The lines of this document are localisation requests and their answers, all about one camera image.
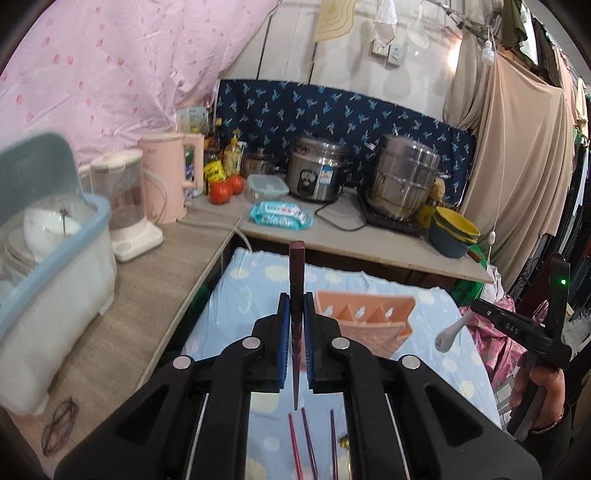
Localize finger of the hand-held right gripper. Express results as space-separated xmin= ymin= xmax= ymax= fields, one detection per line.
xmin=471 ymin=299 xmax=555 ymax=344

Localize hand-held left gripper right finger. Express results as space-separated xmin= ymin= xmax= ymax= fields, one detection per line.
xmin=302 ymin=293 xmax=543 ymax=480

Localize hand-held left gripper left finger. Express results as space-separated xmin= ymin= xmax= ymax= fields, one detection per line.
xmin=55 ymin=293 xmax=291 ymax=480

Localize pink utensil holder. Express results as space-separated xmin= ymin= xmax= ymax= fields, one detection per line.
xmin=315 ymin=290 xmax=416 ymax=358

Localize white spoon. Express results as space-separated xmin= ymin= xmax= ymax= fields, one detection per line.
xmin=435 ymin=308 xmax=476 ymax=354

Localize dark red chopstick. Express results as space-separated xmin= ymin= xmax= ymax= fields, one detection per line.
xmin=288 ymin=240 xmax=306 ymax=411

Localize purple chopstick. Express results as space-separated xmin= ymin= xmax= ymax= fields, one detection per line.
xmin=329 ymin=410 xmax=341 ymax=480
xmin=301 ymin=408 xmax=320 ymax=480

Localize person's right forearm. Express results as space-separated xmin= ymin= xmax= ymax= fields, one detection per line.
xmin=526 ymin=406 xmax=591 ymax=480

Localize person's right hand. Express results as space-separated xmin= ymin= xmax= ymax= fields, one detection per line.
xmin=510 ymin=367 xmax=568 ymax=435

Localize pink pineapple print cloth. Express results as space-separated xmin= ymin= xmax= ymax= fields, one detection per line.
xmin=471 ymin=268 xmax=525 ymax=416

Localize light blue dotted tablecloth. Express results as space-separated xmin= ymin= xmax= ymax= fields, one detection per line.
xmin=180 ymin=247 xmax=504 ymax=480

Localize green bag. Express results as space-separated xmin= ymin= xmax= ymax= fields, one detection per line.
xmin=450 ymin=256 xmax=490 ymax=305

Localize dark blue bowl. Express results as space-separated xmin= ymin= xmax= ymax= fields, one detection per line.
xmin=427 ymin=226 xmax=472 ymax=258

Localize wet wipes pack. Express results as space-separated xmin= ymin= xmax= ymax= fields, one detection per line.
xmin=249 ymin=200 xmax=314 ymax=230

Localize black induction cooktop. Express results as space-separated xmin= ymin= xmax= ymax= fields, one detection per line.
xmin=358 ymin=191 xmax=432 ymax=236

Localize clear food container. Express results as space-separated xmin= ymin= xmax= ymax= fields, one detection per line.
xmin=244 ymin=174 xmax=289 ymax=204

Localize steel rice cooker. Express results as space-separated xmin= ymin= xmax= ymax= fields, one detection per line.
xmin=285 ymin=134 xmax=350 ymax=204

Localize steel steamer pot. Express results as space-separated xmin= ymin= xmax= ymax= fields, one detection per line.
xmin=367 ymin=133 xmax=451 ymax=221

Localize beige curtain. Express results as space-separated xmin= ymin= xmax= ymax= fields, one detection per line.
xmin=443 ymin=28 xmax=578 ymax=291

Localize small steel pot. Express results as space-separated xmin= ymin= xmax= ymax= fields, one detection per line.
xmin=242 ymin=148 xmax=280 ymax=178

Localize yellow label jar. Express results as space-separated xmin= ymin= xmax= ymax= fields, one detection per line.
xmin=203 ymin=148 xmax=225 ymax=195

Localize yellow oil bottle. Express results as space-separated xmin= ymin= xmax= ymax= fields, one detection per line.
xmin=224 ymin=129 xmax=245 ymax=178

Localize pink electric kettle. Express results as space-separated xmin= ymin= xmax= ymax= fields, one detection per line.
xmin=139 ymin=133 xmax=206 ymax=224

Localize white blender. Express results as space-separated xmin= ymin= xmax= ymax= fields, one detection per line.
xmin=78 ymin=150 xmax=164 ymax=264

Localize eyeglasses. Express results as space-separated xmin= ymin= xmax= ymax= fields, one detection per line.
xmin=41 ymin=397 xmax=80 ymax=457

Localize navy floral cloth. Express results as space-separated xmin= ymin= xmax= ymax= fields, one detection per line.
xmin=215 ymin=78 xmax=478 ymax=208

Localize white dish box blue lid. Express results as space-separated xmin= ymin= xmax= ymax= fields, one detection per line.
xmin=0 ymin=131 xmax=118 ymax=414

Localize white bowl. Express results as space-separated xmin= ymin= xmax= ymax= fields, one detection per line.
xmin=23 ymin=207 xmax=84 ymax=252

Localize stack of white plates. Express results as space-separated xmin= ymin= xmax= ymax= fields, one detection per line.
xmin=0 ymin=228 xmax=38 ymax=278

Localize white slotted ladle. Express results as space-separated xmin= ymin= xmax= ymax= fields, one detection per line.
xmin=407 ymin=9 xmax=430 ymax=49

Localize pink dotted curtain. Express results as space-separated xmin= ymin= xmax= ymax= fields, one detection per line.
xmin=0 ymin=0 xmax=282 ymax=195

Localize beige hanging cutting board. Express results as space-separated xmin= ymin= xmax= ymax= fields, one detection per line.
xmin=315 ymin=0 xmax=358 ymax=44

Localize white hanging cloth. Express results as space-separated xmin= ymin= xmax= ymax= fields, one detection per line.
xmin=373 ymin=0 xmax=398 ymax=44

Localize white cord with switch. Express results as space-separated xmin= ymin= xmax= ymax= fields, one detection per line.
xmin=484 ymin=28 xmax=505 ymax=268

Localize black power cable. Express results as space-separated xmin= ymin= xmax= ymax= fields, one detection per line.
xmin=314 ymin=185 xmax=370 ymax=232

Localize white kettle cable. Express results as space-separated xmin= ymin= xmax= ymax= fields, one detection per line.
xmin=178 ymin=217 xmax=254 ymax=252

